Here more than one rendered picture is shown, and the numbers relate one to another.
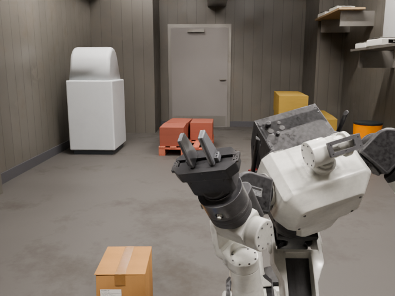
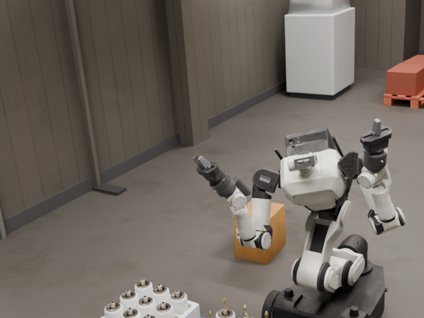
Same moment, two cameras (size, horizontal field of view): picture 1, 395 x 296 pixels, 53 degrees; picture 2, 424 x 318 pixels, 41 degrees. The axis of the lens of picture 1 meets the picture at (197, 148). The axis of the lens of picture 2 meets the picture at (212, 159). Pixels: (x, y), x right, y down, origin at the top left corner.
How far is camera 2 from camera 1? 1.79 m
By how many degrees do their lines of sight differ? 32
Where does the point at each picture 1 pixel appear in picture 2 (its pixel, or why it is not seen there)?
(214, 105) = not seen: outside the picture
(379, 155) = (346, 167)
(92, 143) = (309, 86)
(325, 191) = (305, 185)
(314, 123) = (318, 141)
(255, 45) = not seen: outside the picture
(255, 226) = (233, 197)
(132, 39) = not seen: outside the picture
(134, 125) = (376, 58)
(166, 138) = (393, 85)
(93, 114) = (311, 53)
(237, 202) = (221, 186)
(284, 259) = (312, 223)
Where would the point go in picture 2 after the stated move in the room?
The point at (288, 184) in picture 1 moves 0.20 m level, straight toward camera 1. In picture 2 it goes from (284, 178) to (255, 193)
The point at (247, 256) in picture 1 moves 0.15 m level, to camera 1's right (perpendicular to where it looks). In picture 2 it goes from (241, 211) to (273, 217)
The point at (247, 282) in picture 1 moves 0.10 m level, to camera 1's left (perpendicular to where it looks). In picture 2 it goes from (240, 224) to (219, 220)
